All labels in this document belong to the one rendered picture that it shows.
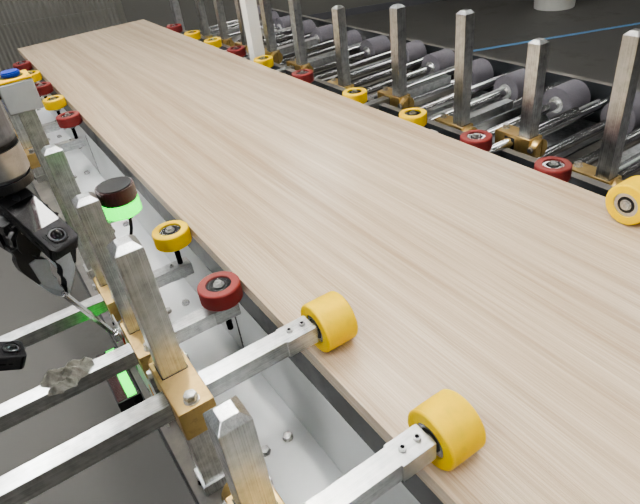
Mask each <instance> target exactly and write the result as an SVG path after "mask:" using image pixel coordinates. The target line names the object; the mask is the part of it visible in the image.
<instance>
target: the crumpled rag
mask: <svg viewBox="0 0 640 504"><path fill-rule="evenodd" d="M94 365H95V364H94V362H93V360H92V358H88V357H84V358H83V359H81V360H76V359H74V360H71V361H69V362H68V363H67V364H66V366H65V367H62V368H58V369H52V370H48V371H47V374H46V375H45V376H44V379H43V380H42V382H41V383H40V385H41V387H49V388H50V389H49V390H48V396H50V395H56V394H59V393H64V391H65V390H67V389H70V388H72V387H76V386H78V382H79V380H80V379H81V378H83V377H85V376H87V375H88V373H89V371H90V369H91V368H92V367H93V366H94Z"/></svg>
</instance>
